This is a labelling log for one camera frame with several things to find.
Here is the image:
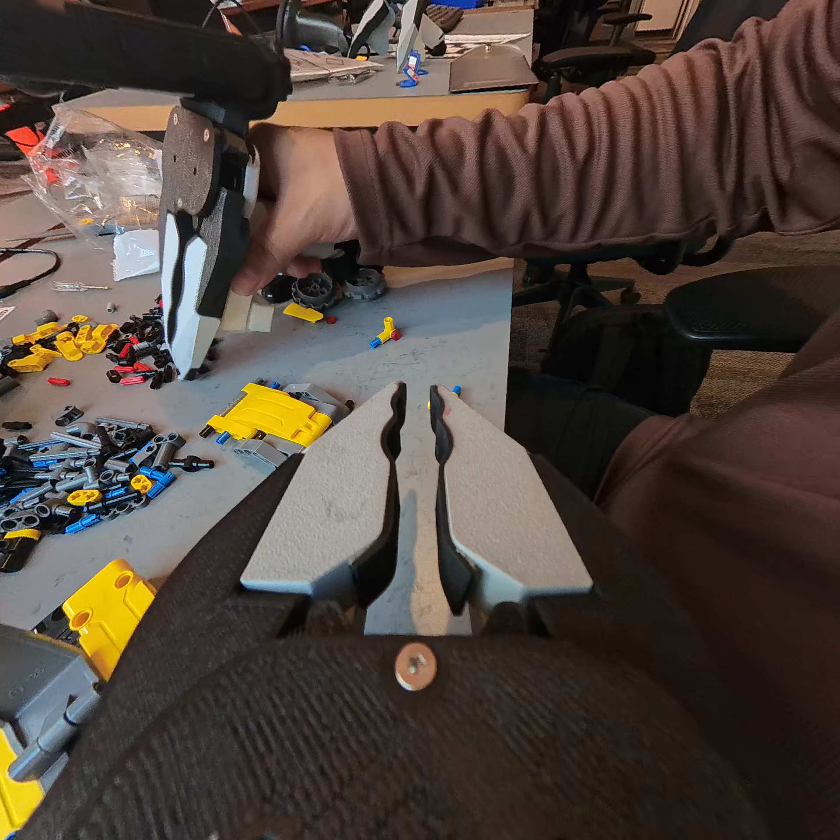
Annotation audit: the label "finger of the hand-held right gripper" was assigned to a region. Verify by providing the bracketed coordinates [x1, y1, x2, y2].
[159, 211, 193, 370]
[176, 238, 278, 382]

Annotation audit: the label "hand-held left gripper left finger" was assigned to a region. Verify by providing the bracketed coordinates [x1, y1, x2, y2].
[239, 381, 409, 610]

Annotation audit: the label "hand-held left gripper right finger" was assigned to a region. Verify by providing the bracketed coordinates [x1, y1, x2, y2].
[428, 385, 595, 618]

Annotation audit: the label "pile of black red pins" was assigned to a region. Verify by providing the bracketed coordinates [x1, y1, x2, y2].
[46, 295, 221, 391]

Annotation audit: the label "person's right forearm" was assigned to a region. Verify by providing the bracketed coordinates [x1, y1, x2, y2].
[333, 0, 840, 266]

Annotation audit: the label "grey desk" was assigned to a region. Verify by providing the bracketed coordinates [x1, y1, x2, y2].
[0, 184, 514, 657]

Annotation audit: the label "wood edged desk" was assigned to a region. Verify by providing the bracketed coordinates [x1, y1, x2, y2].
[62, 7, 539, 132]

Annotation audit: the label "person's right hand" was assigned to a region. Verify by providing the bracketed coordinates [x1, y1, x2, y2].
[230, 121, 360, 298]

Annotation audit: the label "white labelled plastic bag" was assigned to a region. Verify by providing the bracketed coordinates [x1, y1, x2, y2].
[112, 230, 161, 283]

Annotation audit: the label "yellow and grey hood assembly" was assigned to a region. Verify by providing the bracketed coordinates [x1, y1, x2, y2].
[200, 377, 355, 468]

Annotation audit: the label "person's black trouser legs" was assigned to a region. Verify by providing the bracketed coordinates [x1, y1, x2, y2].
[505, 367, 657, 500]

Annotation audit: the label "clear plastic bag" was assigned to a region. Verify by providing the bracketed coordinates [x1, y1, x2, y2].
[26, 101, 165, 234]

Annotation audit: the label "pile of yellow connectors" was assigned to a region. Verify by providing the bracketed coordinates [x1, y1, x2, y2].
[7, 314, 120, 375]

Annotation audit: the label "cluster of grey sprocket wheels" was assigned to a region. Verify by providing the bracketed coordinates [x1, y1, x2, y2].
[262, 266, 387, 309]

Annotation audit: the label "pile of blue black pieces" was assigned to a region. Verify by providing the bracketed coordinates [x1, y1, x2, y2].
[0, 406, 214, 572]

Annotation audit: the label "printed paper sheet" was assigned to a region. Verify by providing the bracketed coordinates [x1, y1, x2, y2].
[285, 49, 385, 83]

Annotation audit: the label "black backpack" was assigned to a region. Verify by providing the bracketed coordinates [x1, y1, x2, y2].
[541, 305, 713, 417]

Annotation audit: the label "person's brown shirt torso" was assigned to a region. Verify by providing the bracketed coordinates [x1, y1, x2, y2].
[594, 315, 840, 840]

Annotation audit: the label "black box with yellow beams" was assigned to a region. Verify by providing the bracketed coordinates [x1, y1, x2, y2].
[0, 559, 158, 834]

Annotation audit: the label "black and grey tool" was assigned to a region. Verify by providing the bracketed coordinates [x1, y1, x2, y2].
[348, 0, 447, 73]

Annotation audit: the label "black office chair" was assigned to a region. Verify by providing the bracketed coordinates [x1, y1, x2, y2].
[532, 0, 657, 99]
[663, 266, 840, 355]
[512, 236, 736, 342]

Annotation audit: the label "dark folder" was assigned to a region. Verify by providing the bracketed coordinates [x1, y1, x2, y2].
[449, 51, 539, 93]

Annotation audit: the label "black looped cable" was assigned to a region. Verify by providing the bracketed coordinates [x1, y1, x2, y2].
[0, 248, 61, 299]

